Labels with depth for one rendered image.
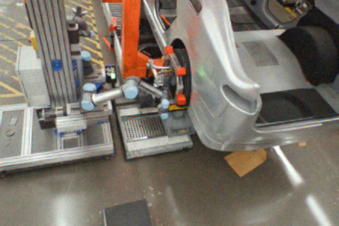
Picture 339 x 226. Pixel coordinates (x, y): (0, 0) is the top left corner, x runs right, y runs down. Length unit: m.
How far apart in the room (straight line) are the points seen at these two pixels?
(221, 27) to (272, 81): 1.23
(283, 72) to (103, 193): 2.43
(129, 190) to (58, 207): 0.72
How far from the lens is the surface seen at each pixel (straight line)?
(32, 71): 2.75
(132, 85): 2.53
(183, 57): 2.99
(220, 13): 2.55
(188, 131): 3.61
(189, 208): 3.27
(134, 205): 2.85
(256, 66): 3.45
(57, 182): 3.41
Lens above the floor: 2.94
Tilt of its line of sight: 45 degrees down
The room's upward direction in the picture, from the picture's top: 10 degrees clockwise
